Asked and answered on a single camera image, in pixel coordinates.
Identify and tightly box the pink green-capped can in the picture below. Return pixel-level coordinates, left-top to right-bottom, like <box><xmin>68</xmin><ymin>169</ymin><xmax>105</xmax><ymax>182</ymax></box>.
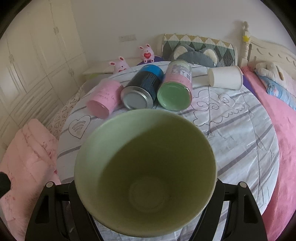
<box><xmin>157</xmin><ymin>60</ymin><xmax>193</xmax><ymax>111</ymax></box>

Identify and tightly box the white grey-striped quilt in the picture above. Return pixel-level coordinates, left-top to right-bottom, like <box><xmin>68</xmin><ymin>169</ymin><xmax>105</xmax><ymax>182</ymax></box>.
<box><xmin>57</xmin><ymin>65</ymin><xmax>280</xmax><ymax>213</ymax></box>

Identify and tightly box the heart-patterned cloth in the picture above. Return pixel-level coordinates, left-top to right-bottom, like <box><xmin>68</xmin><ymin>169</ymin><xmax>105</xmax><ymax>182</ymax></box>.
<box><xmin>46</xmin><ymin>83</ymin><xmax>85</xmax><ymax>140</ymax></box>

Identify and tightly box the blue cartoon pillow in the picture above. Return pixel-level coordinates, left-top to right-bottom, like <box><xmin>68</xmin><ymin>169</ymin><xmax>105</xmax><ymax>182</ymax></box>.
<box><xmin>259</xmin><ymin>75</ymin><xmax>295</xmax><ymax>110</ymax></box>

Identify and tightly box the cream wardrobe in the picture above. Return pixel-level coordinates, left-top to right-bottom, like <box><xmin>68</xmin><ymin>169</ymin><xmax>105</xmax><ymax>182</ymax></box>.
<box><xmin>1</xmin><ymin>1</ymin><xmax>88</xmax><ymax>154</ymax></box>

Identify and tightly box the folded pink quilt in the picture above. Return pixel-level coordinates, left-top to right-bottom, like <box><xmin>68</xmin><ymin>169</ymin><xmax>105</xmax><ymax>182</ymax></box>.
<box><xmin>1</xmin><ymin>119</ymin><xmax>61</xmax><ymax>240</ymax></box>

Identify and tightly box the pink fleece blanket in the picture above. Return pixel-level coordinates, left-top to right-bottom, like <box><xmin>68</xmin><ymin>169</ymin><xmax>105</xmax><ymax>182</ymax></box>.
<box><xmin>241</xmin><ymin>66</ymin><xmax>295</xmax><ymax>240</ymax></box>

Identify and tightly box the cream bedside shelf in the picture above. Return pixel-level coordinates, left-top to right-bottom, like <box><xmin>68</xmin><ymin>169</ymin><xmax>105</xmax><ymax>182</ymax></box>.
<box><xmin>83</xmin><ymin>58</ymin><xmax>141</xmax><ymax>75</ymax></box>

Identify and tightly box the diamond-patterned cushion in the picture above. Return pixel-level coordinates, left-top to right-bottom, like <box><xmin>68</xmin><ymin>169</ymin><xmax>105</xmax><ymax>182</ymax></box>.
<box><xmin>158</xmin><ymin>33</ymin><xmax>238</xmax><ymax>66</ymax></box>

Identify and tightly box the pink bunny toy rear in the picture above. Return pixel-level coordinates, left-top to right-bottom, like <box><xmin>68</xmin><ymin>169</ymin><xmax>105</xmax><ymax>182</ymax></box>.
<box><xmin>139</xmin><ymin>44</ymin><xmax>155</xmax><ymax>64</ymax></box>

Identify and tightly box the grey cat plush pillow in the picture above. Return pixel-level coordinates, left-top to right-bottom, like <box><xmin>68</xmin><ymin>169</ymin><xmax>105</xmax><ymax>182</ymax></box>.
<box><xmin>170</xmin><ymin>44</ymin><xmax>221</xmax><ymax>68</ymax></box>

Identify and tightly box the white paper cup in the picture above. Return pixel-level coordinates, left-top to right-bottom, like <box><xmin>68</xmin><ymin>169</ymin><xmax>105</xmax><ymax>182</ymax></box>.
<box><xmin>208</xmin><ymin>66</ymin><xmax>243</xmax><ymax>90</ymax></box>

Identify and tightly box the cream wooden headboard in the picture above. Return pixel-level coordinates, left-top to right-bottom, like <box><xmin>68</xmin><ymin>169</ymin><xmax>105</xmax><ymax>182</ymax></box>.
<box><xmin>238</xmin><ymin>21</ymin><xmax>295</xmax><ymax>75</ymax></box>

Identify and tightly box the pale green paper cup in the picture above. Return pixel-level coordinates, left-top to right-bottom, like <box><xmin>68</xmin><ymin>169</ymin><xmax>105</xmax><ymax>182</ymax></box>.
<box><xmin>74</xmin><ymin>109</ymin><xmax>217</xmax><ymax>237</ymax></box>

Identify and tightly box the pink bunny toy front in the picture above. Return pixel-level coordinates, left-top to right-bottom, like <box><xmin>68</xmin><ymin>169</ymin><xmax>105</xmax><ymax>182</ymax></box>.
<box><xmin>109</xmin><ymin>56</ymin><xmax>130</xmax><ymax>74</ymax></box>

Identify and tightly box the pink paper cup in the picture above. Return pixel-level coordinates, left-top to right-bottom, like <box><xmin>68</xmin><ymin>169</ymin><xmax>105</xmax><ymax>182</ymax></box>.
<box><xmin>86</xmin><ymin>78</ymin><xmax>123</xmax><ymax>119</ymax></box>

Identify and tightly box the white plush toy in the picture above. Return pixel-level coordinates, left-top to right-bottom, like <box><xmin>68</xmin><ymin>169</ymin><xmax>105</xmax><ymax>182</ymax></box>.
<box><xmin>255</xmin><ymin>62</ymin><xmax>295</xmax><ymax>96</ymax></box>

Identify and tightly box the black blue-topped can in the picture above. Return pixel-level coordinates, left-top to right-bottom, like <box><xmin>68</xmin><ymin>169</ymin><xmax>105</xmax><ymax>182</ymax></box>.
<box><xmin>120</xmin><ymin>64</ymin><xmax>164</xmax><ymax>110</ymax></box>

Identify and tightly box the pink bunny toy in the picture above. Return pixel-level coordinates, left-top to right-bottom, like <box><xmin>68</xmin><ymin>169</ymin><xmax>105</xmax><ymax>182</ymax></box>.
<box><xmin>109</xmin><ymin>56</ymin><xmax>130</xmax><ymax>74</ymax></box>
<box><xmin>139</xmin><ymin>44</ymin><xmax>155</xmax><ymax>64</ymax></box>

